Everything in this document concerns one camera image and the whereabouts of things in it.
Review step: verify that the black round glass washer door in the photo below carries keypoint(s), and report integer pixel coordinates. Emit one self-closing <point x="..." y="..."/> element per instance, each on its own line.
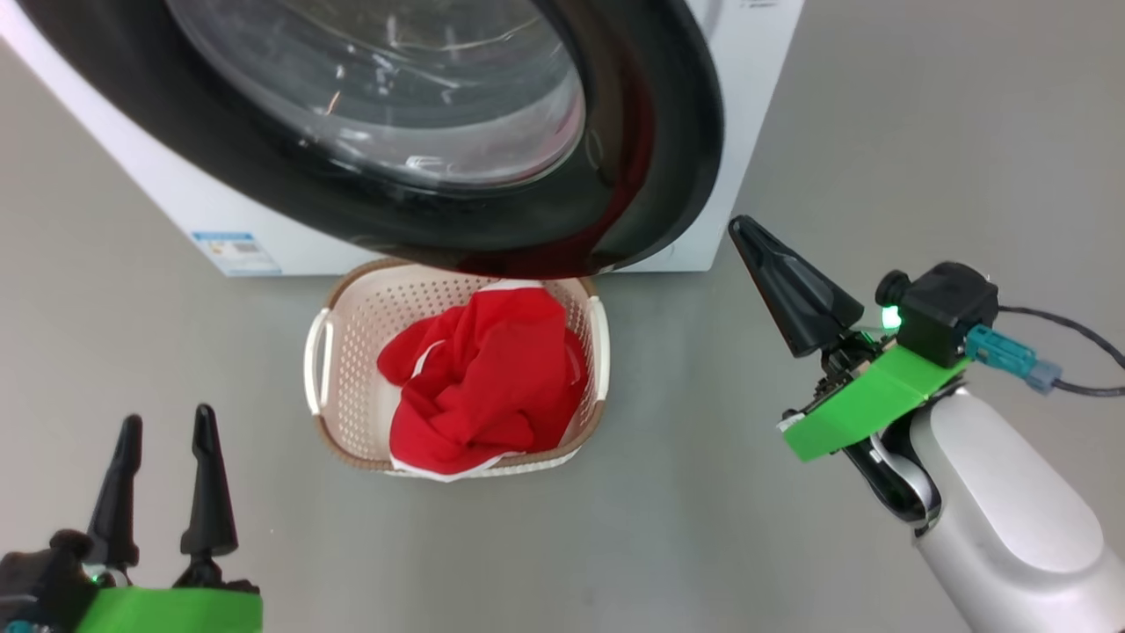
<point x="439" y="230"/>

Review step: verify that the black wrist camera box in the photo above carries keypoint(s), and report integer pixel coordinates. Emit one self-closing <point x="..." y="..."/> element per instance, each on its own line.
<point x="949" y="308"/>
<point x="39" y="585"/>

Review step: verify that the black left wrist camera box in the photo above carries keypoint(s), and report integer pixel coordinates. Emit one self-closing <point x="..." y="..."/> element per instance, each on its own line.
<point x="39" y="585"/>

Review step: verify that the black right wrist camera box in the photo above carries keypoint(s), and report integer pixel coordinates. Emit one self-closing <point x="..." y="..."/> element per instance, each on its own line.
<point x="949" y="308"/>

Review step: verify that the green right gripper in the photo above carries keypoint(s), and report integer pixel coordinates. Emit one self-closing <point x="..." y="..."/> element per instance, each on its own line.
<point x="870" y="396"/>

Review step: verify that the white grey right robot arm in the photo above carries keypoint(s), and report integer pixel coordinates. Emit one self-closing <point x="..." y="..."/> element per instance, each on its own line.
<point x="1011" y="527"/>

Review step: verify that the white washing machine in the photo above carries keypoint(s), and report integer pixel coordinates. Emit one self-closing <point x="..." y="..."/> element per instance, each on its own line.
<point x="176" y="202"/>

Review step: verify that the red garment white striped edge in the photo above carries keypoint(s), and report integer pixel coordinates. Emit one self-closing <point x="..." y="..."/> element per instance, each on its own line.
<point x="510" y="352"/>

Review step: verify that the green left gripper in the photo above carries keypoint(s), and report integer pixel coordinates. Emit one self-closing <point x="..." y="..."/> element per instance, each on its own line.
<point x="176" y="611"/>

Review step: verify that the cream perforated laundry basket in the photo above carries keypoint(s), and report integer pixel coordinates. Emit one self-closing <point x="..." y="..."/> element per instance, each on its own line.
<point x="369" y="308"/>

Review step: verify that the blue energy label sticker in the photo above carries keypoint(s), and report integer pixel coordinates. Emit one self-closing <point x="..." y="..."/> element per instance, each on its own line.
<point x="235" y="253"/>

